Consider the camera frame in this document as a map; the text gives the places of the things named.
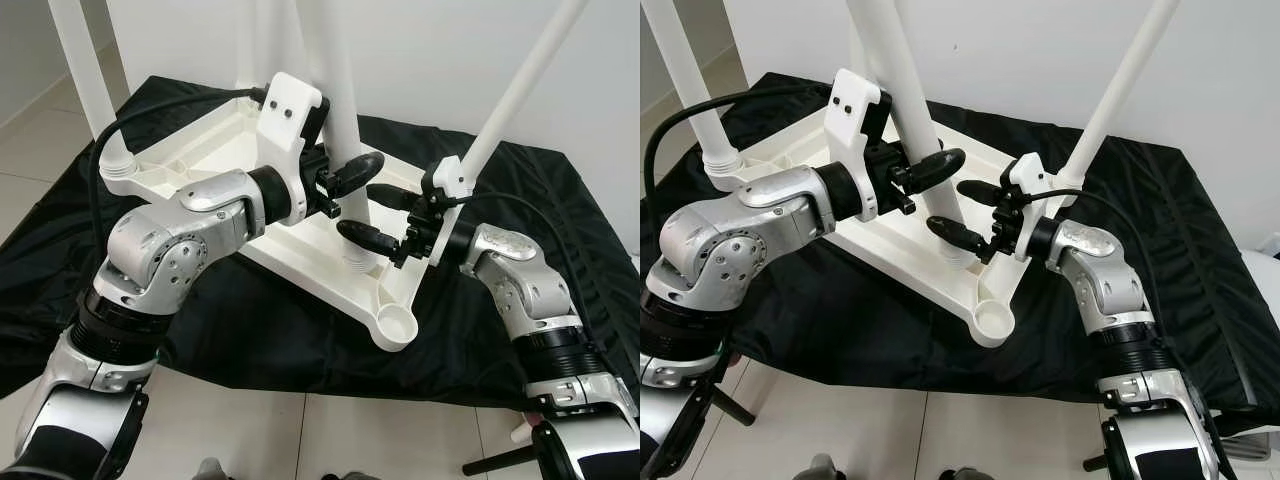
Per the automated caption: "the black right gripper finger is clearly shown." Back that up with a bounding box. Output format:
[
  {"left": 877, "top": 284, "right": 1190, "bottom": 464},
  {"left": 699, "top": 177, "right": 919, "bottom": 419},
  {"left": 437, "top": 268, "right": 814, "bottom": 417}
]
[
  {"left": 336, "top": 219, "right": 408, "bottom": 261},
  {"left": 366, "top": 182, "right": 423, "bottom": 213},
  {"left": 926, "top": 214, "right": 993, "bottom": 258},
  {"left": 956, "top": 177, "right": 1008, "bottom": 210}
]

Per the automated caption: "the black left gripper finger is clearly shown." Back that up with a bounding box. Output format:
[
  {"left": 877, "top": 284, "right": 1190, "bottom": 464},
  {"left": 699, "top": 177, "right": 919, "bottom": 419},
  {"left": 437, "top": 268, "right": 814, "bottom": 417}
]
[
  {"left": 904, "top": 147, "right": 968, "bottom": 195},
  {"left": 330, "top": 151, "right": 387, "bottom": 198}
]

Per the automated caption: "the white plastic table top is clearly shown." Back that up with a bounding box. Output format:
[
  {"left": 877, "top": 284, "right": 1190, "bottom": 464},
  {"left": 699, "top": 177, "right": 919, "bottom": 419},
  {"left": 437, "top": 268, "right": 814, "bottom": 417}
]
[
  {"left": 703, "top": 98, "right": 1078, "bottom": 350},
  {"left": 98, "top": 95, "right": 473, "bottom": 354}
]

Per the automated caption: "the black cloth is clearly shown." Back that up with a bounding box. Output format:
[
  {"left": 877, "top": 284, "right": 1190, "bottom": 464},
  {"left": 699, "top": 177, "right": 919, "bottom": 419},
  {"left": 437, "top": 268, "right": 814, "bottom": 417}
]
[
  {"left": 640, "top": 70, "right": 1280, "bottom": 433},
  {"left": 0, "top": 74, "right": 641, "bottom": 413}
]

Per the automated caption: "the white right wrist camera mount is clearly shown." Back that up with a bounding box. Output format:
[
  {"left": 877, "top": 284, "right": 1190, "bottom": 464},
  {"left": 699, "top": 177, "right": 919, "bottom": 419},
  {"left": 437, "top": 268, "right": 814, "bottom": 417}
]
[
  {"left": 1004, "top": 151, "right": 1062, "bottom": 265},
  {"left": 419, "top": 154, "right": 474, "bottom": 268}
]

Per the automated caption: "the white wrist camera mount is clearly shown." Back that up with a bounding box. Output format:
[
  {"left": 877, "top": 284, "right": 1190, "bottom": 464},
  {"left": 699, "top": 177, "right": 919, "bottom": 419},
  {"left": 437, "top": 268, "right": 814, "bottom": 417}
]
[
  {"left": 1004, "top": 151, "right": 1062, "bottom": 265},
  {"left": 419, "top": 154, "right": 474, "bottom": 268},
  {"left": 827, "top": 67, "right": 892, "bottom": 203},
  {"left": 254, "top": 71, "right": 332, "bottom": 203}
]

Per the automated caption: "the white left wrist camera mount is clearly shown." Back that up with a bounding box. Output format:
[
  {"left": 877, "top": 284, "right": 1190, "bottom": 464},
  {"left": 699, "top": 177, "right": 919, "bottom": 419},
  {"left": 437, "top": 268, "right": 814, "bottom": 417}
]
[
  {"left": 254, "top": 71, "right": 332, "bottom": 203},
  {"left": 827, "top": 67, "right": 892, "bottom": 203}
]

